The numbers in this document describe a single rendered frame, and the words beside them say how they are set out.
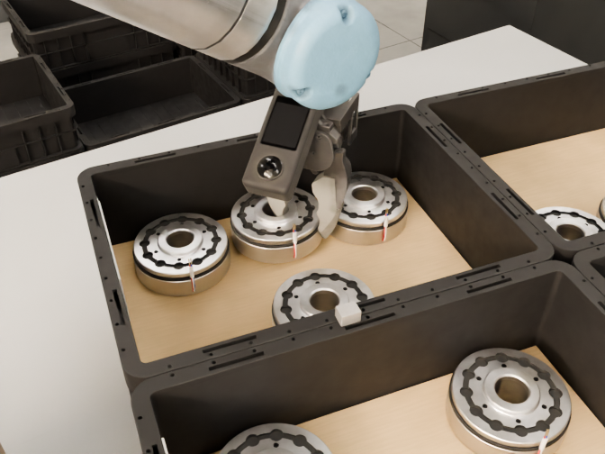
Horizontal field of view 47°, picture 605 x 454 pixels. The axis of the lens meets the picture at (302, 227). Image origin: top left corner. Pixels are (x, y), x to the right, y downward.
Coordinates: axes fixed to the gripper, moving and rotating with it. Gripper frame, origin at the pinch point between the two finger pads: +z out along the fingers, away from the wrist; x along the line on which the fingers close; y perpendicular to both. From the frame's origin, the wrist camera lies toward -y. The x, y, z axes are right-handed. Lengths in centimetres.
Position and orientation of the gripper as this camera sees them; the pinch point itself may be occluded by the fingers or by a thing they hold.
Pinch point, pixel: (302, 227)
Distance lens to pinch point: 77.8
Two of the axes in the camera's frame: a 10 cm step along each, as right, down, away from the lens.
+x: -9.3, -2.4, 2.8
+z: 0.0, 7.7, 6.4
